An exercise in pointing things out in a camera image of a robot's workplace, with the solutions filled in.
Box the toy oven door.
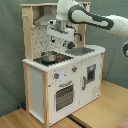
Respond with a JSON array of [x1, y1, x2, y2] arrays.
[[55, 81, 74, 111]]

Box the left red stove knob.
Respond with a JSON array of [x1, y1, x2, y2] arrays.
[[54, 73, 60, 79]]

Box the grey cabinet door handle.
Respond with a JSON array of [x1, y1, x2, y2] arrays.
[[82, 76, 86, 90]]

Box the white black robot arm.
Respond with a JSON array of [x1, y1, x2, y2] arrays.
[[47, 0, 128, 57]]

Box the grey range hood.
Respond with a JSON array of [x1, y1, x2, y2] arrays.
[[34, 5, 57, 27]]

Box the black toy stovetop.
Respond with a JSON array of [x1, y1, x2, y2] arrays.
[[34, 52, 71, 66]]

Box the small silver toy pot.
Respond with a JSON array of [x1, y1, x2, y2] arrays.
[[41, 51, 57, 62]]

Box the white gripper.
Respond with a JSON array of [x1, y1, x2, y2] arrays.
[[47, 20, 75, 40]]

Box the grey toy sink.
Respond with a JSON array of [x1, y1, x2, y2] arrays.
[[66, 47, 94, 56]]

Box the right red stove knob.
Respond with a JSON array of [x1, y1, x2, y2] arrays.
[[71, 66, 78, 73]]

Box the grey ice dispenser panel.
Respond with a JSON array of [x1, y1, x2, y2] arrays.
[[87, 65, 96, 83]]

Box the black toy faucet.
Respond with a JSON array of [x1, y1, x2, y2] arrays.
[[67, 33, 82, 49]]

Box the wooden toy kitchen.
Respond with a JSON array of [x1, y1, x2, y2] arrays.
[[22, 3, 105, 128]]

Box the red stove knob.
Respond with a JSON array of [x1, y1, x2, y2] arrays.
[[54, 73, 60, 79], [71, 66, 78, 73]]

